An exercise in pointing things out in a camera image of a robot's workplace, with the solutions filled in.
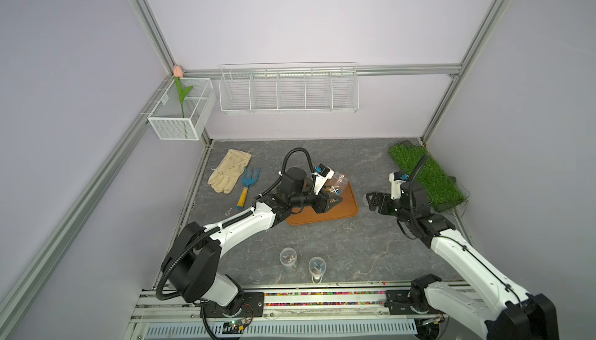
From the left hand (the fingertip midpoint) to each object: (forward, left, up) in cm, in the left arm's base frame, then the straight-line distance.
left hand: (337, 196), depth 77 cm
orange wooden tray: (+5, -7, -18) cm, 20 cm away
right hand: (+2, -15, -5) cm, 16 cm away
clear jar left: (-14, +18, -14) cm, 27 cm away
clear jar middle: (-18, +8, -13) cm, 24 cm away
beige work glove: (+29, +46, -20) cm, 57 cm away
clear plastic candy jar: (+3, 0, +4) cm, 5 cm away
